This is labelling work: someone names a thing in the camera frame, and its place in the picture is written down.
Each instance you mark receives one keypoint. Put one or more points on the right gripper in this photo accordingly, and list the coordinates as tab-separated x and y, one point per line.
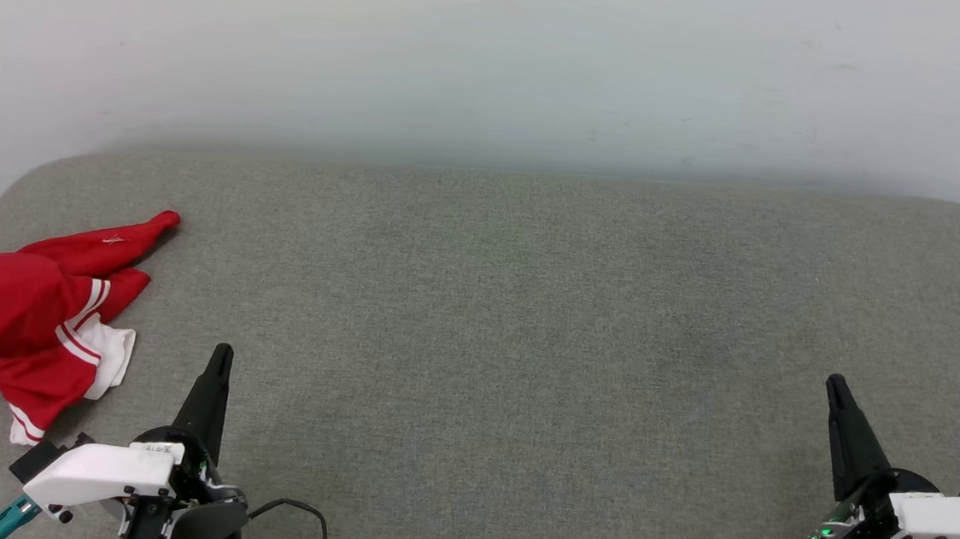
871	523

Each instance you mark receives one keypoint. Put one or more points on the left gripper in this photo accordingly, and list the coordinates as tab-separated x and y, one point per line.
190	474

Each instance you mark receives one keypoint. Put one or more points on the red basketball jersey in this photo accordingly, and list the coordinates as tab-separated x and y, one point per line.
6	309

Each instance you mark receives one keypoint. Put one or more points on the grey fabric sofa cushion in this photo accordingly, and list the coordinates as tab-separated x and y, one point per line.
525	350

